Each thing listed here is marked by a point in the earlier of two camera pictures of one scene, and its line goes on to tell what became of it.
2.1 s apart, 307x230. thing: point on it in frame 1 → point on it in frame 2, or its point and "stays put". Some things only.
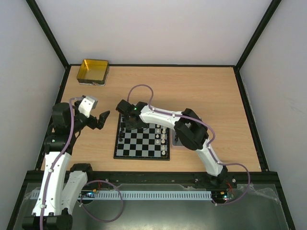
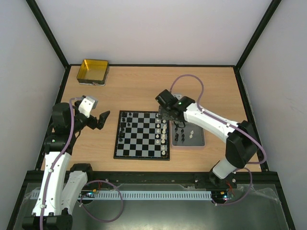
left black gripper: (100, 121) stays put
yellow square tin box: (93, 72) stays put
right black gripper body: (131, 120) → (165, 115)
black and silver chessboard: (152, 143) stays put
